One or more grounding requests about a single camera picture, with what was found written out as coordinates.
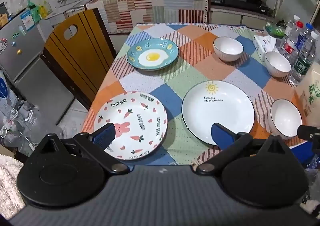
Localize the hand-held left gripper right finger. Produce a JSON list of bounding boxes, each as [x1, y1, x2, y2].
[[194, 123, 294, 175]]

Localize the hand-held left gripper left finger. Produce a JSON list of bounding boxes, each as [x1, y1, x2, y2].
[[34, 123, 130, 174]]

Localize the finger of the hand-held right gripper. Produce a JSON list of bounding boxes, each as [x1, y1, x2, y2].
[[297, 125, 320, 141]]

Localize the white bowl dark rim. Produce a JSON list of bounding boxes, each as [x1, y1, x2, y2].
[[268, 99, 303, 140], [265, 51, 292, 78], [213, 37, 244, 62]]

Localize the white sun print plate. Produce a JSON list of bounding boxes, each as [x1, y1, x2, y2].
[[181, 80, 255, 146]]

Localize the white rabbit carrot plate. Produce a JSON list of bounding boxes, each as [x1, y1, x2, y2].
[[93, 91, 168, 160]]

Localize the blue fried egg plate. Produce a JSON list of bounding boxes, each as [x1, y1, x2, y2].
[[126, 37, 179, 71]]

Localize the clear bag of rice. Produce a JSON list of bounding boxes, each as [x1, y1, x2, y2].
[[295, 62, 320, 126]]

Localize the checkered patchwork tablecloth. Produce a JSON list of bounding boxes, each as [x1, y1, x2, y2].
[[81, 23, 308, 166]]

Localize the green label water bottle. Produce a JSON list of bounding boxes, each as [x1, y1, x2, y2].
[[289, 31, 319, 86]]

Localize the clear plastic bags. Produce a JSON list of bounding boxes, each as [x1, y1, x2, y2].
[[0, 101, 64, 156]]

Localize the wooden chair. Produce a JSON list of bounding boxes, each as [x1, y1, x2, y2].
[[40, 8, 117, 111]]

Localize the red label water bottle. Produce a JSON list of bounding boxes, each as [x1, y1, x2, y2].
[[279, 21, 304, 59]]

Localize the blue label water bottle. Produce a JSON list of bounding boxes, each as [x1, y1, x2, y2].
[[295, 23, 314, 53]]

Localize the white tissue pack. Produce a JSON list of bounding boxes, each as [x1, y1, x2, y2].
[[252, 35, 277, 62]]

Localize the silver refrigerator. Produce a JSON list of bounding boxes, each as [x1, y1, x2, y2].
[[0, 7, 75, 126]]

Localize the clear plastic water bottle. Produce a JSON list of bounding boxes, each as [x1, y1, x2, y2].
[[285, 15, 300, 38]]

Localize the white fluffy rug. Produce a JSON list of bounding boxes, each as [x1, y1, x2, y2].
[[0, 154, 25, 219]]

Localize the green plastic basket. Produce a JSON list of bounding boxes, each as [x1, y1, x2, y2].
[[265, 21, 287, 37]]

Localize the white blue appliance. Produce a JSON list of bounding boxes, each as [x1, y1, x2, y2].
[[0, 69, 19, 121]]

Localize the white kitchen cabinet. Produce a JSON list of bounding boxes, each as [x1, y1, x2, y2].
[[210, 8, 273, 31]]

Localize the black gas stove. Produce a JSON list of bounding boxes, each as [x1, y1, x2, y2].
[[210, 0, 273, 17]]

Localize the striped patchwork counter cloth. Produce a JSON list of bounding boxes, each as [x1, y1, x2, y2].
[[86, 0, 209, 35]]

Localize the yellow detergent bottle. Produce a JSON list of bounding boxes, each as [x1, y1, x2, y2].
[[39, 0, 53, 18]]

